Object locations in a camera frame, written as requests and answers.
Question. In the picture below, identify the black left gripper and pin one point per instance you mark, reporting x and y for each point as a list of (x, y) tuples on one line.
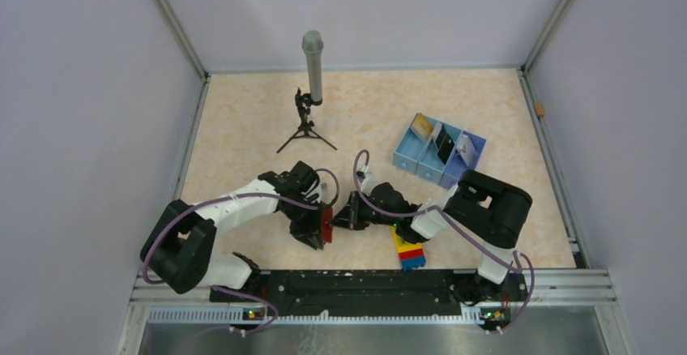
[(309, 233)]

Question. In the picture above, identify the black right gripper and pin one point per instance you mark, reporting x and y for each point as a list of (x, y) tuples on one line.
[(351, 218)]

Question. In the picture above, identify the red leather card holder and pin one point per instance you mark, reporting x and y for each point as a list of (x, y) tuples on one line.
[(326, 227)]

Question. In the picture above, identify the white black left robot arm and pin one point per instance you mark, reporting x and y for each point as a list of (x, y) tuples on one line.
[(179, 250)]

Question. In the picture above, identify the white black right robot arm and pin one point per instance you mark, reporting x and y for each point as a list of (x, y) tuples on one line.
[(487, 212)]

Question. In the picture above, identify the blue three-slot card box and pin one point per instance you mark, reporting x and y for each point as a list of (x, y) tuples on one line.
[(418, 157)]

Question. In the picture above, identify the yellow red blue toy block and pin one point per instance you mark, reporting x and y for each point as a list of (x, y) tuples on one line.
[(411, 256)]

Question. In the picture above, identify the black tripod stand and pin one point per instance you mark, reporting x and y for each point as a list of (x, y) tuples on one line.
[(305, 130)]

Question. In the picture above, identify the grey microphone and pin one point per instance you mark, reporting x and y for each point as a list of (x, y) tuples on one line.
[(312, 45)]

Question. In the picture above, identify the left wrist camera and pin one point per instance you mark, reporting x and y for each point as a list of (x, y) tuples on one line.
[(322, 189)]

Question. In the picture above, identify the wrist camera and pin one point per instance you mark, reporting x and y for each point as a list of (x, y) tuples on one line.
[(364, 178), (322, 189)]

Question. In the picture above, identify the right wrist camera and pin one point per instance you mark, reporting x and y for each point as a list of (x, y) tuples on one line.
[(364, 178)]

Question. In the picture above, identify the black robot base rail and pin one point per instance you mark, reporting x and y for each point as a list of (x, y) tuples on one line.
[(381, 293)]

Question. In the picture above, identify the small tan object on rail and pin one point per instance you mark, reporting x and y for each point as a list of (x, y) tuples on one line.
[(539, 109)]

